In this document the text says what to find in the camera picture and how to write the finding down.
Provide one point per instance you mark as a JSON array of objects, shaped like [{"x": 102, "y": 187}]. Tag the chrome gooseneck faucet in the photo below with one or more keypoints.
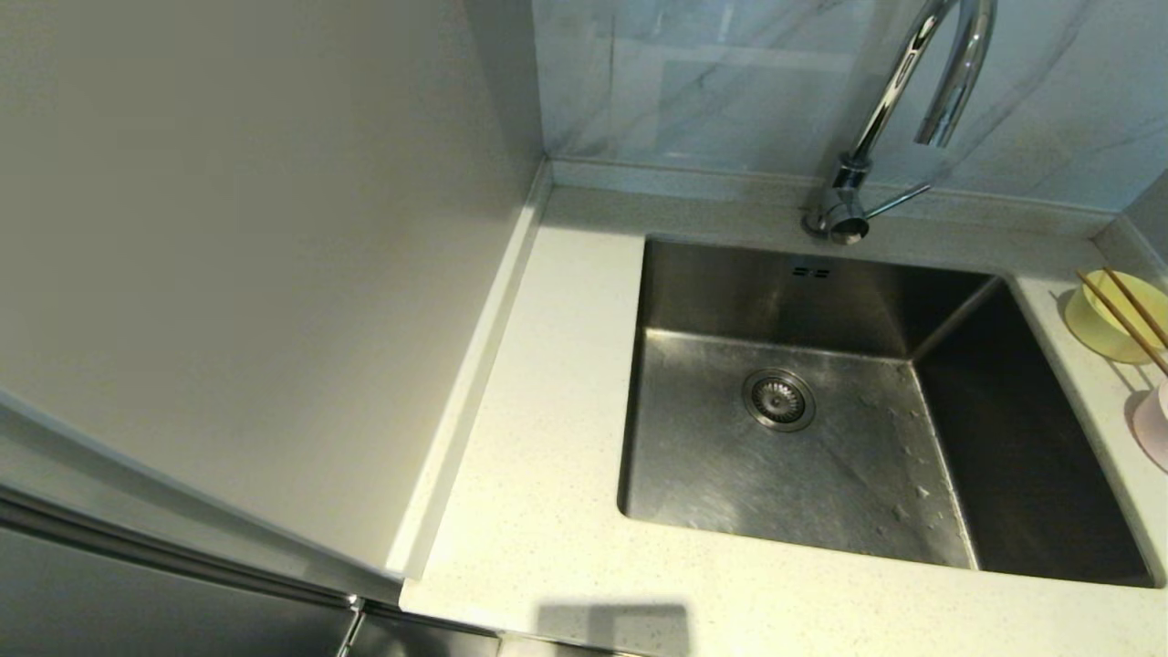
[{"x": 876, "y": 119}]

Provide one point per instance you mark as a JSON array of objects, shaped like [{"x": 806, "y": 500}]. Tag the yellow plastic bowl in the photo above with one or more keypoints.
[{"x": 1100, "y": 324}]

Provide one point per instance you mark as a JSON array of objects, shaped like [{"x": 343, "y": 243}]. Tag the wooden chopstick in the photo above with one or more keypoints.
[
  {"x": 1136, "y": 306},
  {"x": 1118, "y": 318}
]

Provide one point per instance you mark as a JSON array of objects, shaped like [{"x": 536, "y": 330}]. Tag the pink plastic bowl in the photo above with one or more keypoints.
[{"x": 1154, "y": 429}]

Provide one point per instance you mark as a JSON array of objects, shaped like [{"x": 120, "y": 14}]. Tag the stainless steel sink basin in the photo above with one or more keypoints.
[{"x": 712, "y": 474}]

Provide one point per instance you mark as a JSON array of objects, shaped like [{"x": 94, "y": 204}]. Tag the round metal drain strainer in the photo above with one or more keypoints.
[{"x": 778, "y": 399}]

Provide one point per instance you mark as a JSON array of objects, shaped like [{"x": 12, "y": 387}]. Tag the grey base cabinet front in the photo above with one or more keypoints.
[{"x": 420, "y": 641}]

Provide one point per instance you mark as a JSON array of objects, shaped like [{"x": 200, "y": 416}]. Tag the beige tall cabinet side panel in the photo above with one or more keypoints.
[{"x": 228, "y": 228}]

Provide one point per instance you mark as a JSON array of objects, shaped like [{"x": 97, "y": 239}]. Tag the chrome door trim strip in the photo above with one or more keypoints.
[{"x": 182, "y": 559}]

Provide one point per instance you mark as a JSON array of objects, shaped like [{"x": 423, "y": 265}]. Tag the grey tall cabinet door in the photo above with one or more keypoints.
[{"x": 109, "y": 616}]

